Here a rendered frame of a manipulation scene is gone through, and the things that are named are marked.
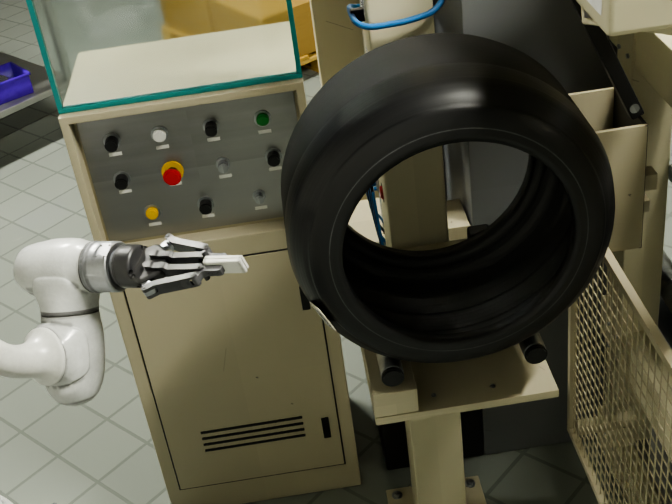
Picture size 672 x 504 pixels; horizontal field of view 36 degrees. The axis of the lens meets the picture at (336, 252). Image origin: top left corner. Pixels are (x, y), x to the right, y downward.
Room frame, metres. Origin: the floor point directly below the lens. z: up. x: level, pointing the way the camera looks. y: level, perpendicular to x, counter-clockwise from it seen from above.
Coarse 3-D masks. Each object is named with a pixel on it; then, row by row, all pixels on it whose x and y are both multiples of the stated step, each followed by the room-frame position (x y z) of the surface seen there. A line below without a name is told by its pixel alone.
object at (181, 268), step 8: (144, 264) 1.45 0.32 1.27; (152, 264) 1.45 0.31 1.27; (160, 264) 1.44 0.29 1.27; (168, 264) 1.44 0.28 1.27; (176, 264) 1.43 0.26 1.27; (184, 264) 1.43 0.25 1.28; (192, 264) 1.42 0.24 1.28; (200, 264) 1.41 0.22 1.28; (168, 272) 1.43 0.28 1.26; (176, 272) 1.43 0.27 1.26; (184, 272) 1.42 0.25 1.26
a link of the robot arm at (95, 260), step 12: (84, 252) 1.49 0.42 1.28; (96, 252) 1.49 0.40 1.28; (108, 252) 1.48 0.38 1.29; (84, 264) 1.48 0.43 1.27; (96, 264) 1.47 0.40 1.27; (108, 264) 1.47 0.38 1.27; (84, 276) 1.47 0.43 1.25; (96, 276) 1.46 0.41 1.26; (108, 276) 1.46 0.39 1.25; (96, 288) 1.46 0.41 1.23; (108, 288) 1.46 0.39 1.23; (120, 288) 1.47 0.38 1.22
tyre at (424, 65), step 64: (384, 64) 1.66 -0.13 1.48; (448, 64) 1.59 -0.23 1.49; (512, 64) 1.63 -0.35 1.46; (320, 128) 1.60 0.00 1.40; (384, 128) 1.50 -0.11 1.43; (448, 128) 1.49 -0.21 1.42; (512, 128) 1.50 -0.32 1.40; (576, 128) 1.53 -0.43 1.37; (320, 192) 1.50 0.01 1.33; (576, 192) 1.50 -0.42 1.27; (320, 256) 1.49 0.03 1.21; (384, 256) 1.78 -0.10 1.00; (448, 256) 1.78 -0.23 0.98; (512, 256) 1.76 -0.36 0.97; (576, 256) 1.50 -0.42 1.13; (384, 320) 1.51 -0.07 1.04; (448, 320) 1.65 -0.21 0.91; (512, 320) 1.50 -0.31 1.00
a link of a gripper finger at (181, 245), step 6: (168, 234) 1.51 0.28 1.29; (174, 240) 1.49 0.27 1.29; (180, 240) 1.49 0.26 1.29; (186, 240) 1.48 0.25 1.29; (174, 246) 1.49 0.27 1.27; (180, 246) 1.48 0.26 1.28; (186, 246) 1.47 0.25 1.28; (192, 246) 1.46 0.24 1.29; (198, 246) 1.46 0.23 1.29; (204, 246) 1.45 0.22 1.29
